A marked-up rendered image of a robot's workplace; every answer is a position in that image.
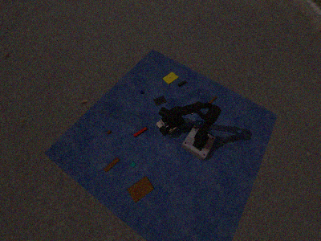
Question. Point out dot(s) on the yellow flat rectangular plate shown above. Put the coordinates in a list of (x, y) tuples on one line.
[(170, 77)]

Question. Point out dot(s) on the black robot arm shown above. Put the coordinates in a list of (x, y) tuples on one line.
[(174, 116)]

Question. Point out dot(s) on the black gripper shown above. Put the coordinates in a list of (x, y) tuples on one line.
[(165, 131)]

